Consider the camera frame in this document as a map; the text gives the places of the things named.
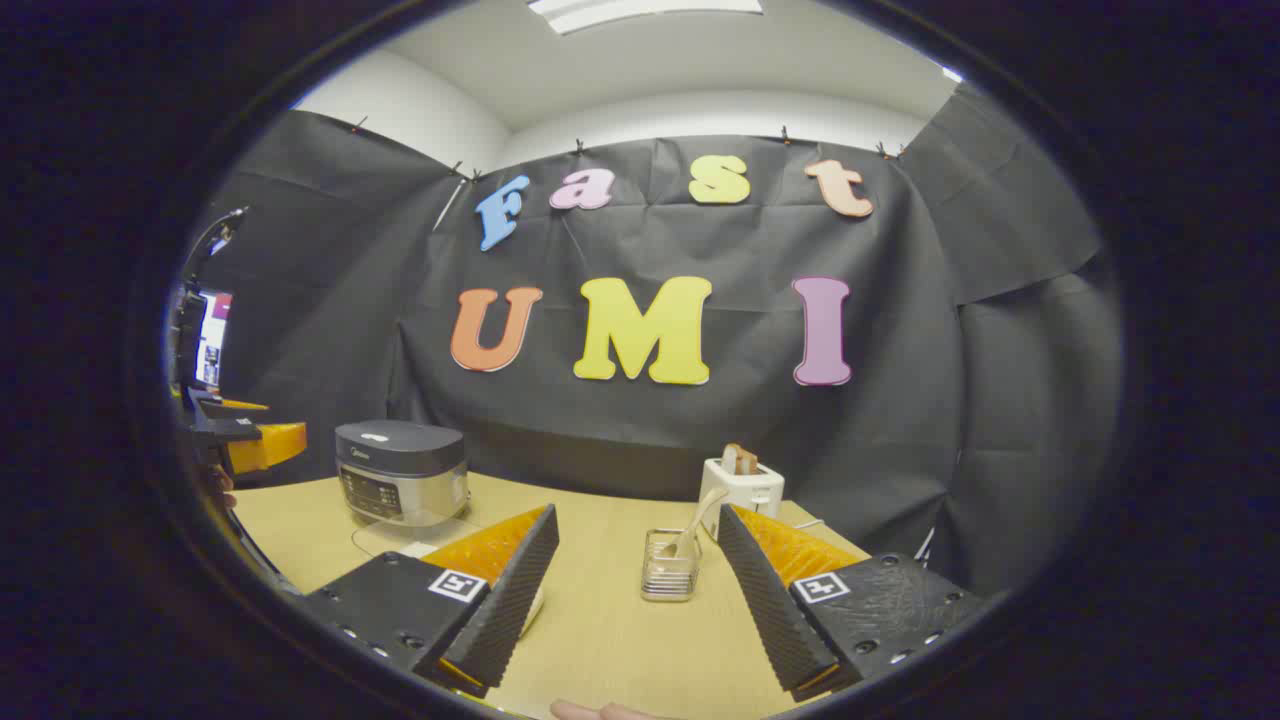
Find computer monitor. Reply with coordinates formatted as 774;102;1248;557
178;285;234;391

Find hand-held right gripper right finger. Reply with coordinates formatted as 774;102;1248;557
717;503;991;703

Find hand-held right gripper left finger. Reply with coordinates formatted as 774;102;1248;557
300;503;561;699

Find white toaster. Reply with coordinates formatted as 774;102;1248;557
697;457;786;543

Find grey silver rice cooker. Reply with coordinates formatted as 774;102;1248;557
334;420;471;528

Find metal wire chopstick holder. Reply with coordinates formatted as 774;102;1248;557
641;528;701;603

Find black backdrop cloth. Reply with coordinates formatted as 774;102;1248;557
185;85;1126;601

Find wooden spoon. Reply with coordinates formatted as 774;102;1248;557
668;486;729;559

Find ceiling light panel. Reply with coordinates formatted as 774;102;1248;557
527;0;764;36

